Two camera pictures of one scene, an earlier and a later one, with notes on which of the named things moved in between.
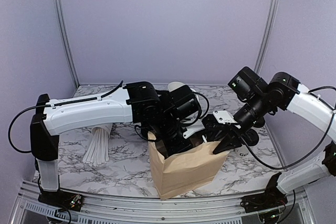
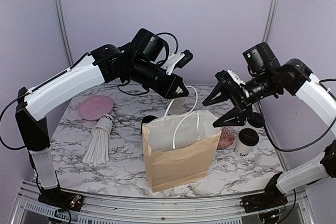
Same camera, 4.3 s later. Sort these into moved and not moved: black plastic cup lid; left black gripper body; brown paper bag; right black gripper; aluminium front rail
Moved: right black gripper; left black gripper body; brown paper bag
Not moved: black plastic cup lid; aluminium front rail
